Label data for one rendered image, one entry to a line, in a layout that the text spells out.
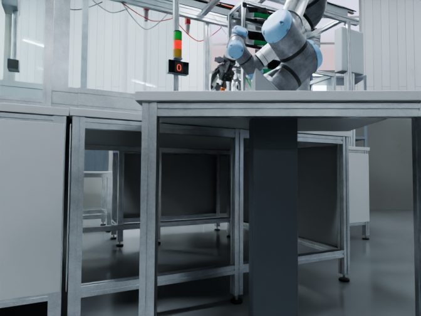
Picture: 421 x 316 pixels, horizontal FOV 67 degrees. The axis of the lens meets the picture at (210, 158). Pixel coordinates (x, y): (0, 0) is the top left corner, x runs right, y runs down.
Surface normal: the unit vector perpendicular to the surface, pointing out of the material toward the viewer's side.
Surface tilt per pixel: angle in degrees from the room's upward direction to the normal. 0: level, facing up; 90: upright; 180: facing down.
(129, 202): 90
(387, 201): 90
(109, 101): 90
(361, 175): 90
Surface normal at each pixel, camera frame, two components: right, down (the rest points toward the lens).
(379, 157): -0.04, -0.04
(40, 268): 0.44, -0.04
